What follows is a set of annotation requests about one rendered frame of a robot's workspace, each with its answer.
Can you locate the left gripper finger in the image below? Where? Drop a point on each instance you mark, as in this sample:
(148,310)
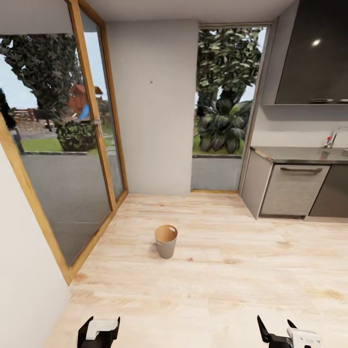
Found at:
(85,326)
(115,331)

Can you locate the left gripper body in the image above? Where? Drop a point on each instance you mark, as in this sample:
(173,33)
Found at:
(103,340)

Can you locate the trash can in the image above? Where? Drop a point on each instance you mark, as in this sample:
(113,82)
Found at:
(166,236)

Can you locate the cabinet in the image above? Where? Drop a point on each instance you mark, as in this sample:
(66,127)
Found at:
(309,59)

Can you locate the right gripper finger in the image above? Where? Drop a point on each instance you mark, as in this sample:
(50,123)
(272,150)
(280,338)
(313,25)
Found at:
(264,333)
(291,324)

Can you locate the drop in sink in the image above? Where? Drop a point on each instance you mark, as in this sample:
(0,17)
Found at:
(338,151)

